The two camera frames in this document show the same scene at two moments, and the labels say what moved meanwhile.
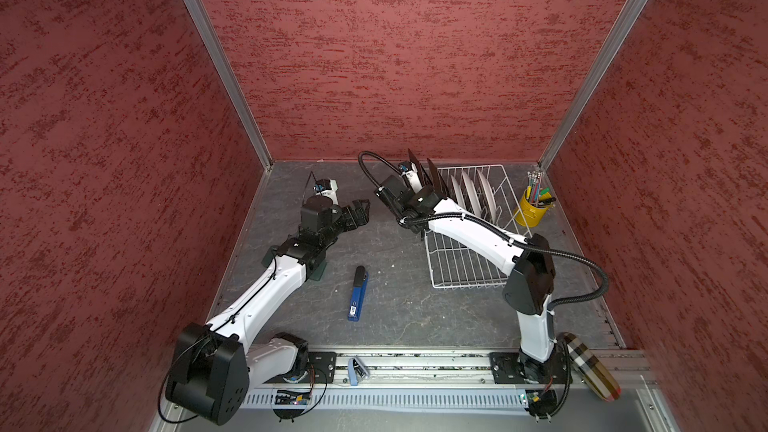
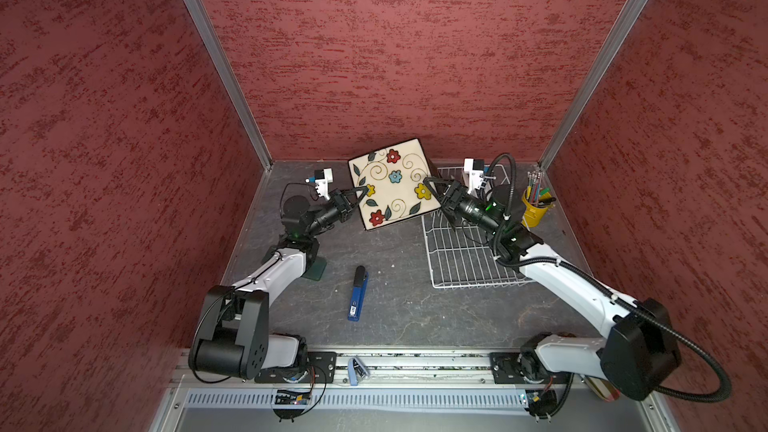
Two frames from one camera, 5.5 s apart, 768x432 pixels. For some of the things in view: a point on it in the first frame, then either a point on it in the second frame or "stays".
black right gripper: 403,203 to 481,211
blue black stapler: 358,293 stays
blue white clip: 356,371 stays
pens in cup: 535,194 stays
